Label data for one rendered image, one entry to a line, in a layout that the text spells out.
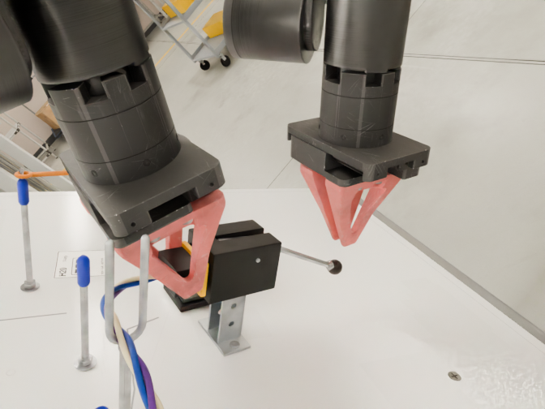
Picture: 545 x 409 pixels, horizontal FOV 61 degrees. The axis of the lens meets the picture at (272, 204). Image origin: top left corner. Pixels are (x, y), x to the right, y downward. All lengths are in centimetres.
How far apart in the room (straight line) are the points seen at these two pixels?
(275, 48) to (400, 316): 27
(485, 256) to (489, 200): 23
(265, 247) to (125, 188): 12
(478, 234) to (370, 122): 137
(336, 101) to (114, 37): 17
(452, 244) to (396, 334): 129
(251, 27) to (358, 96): 9
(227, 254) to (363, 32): 17
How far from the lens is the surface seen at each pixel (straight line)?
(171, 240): 33
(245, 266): 33
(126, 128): 24
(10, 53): 21
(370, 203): 39
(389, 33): 33
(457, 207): 179
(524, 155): 184
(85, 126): 24
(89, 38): 23
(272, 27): 34
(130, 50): 24
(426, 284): 52
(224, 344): 37
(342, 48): 33
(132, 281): 31
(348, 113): 34
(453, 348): 44
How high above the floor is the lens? 133
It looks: 33 degrees down
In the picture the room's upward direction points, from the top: 48 degrees counter-clockwise
